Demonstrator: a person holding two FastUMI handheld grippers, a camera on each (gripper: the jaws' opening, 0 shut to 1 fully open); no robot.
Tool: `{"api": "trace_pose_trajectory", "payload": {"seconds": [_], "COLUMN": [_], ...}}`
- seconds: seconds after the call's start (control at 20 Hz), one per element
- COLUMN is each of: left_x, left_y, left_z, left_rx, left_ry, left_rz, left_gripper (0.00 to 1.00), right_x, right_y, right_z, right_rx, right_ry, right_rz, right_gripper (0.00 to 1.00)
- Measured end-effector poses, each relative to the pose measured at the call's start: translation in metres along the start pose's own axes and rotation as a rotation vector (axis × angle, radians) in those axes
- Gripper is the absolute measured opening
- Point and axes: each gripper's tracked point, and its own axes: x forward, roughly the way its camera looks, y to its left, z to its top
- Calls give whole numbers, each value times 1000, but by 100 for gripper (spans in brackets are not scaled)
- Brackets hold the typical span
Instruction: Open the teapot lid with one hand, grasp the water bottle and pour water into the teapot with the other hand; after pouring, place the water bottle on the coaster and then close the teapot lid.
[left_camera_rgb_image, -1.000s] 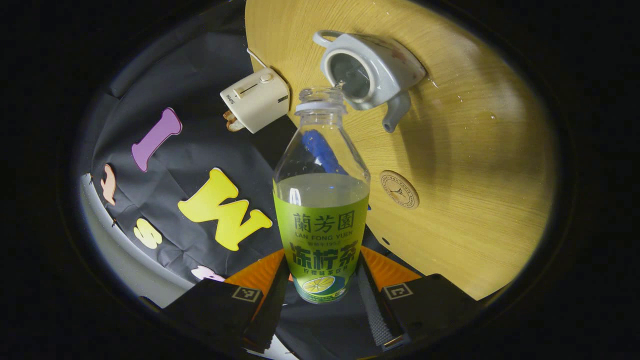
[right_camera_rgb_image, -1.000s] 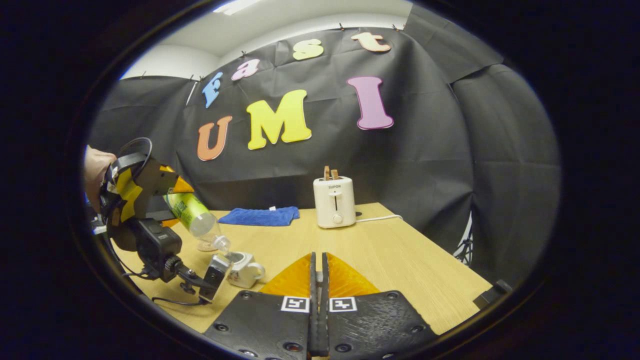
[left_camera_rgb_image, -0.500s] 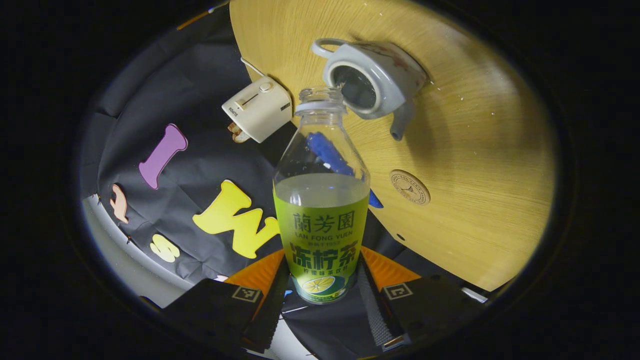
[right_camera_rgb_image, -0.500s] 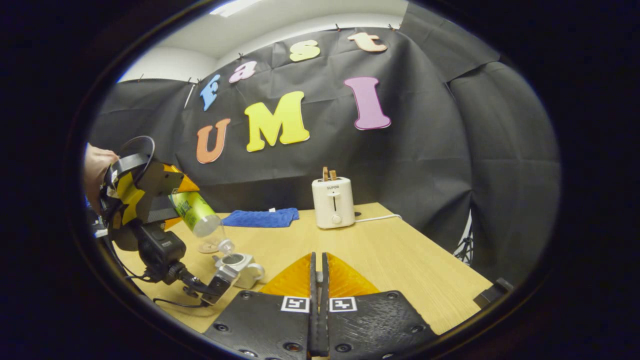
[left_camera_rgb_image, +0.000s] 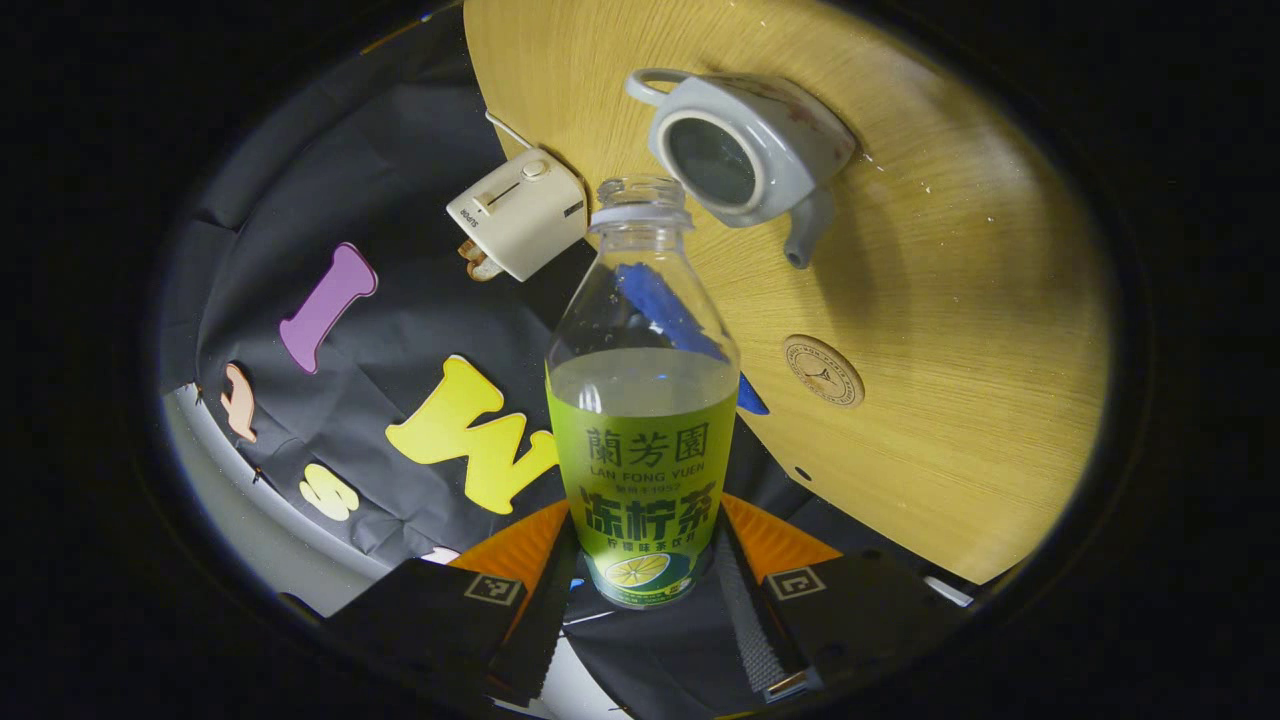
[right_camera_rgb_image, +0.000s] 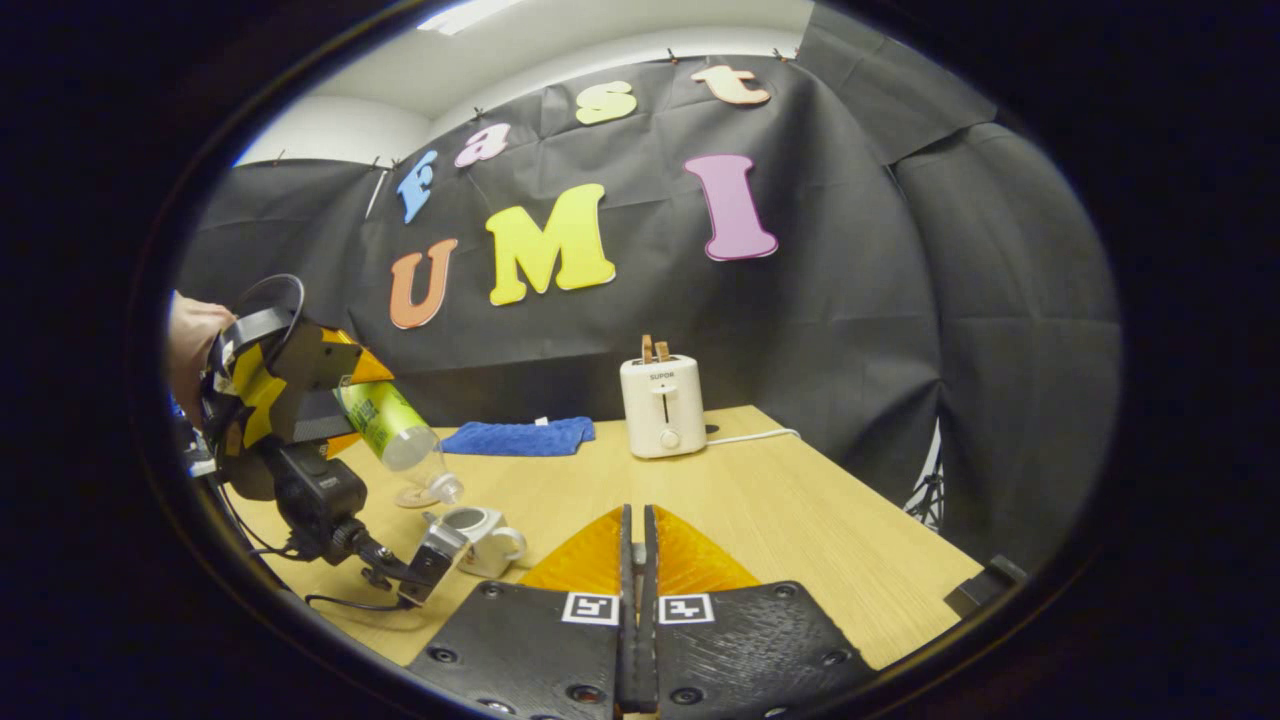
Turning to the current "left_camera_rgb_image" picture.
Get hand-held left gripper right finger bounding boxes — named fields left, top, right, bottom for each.
left=715, top=492, right=966, bottom=706

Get clear green-label water bottle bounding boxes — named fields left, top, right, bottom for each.
left=545, top=176, right=742, bottom=609

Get round wooden coaster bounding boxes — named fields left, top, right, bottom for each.
left=782, top=334, right=866, bottom=408

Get toast slices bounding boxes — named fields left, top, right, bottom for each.
left=458, top=238, right=504, bottom=282

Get white toaster cable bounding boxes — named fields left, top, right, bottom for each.
left=485, top=110, right=536, bottom=151

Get blue towel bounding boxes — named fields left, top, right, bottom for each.
left=613, top=262, right=771, bottom=417

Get black backdrop cloth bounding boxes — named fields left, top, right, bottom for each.
left=160, top=10, right=961, bottom=720

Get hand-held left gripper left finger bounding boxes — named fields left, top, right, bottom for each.
left=325, top=500, right=581, bottom=706

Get white toaster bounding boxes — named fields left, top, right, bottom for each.
left=446, top=148, right=589, bottom=283

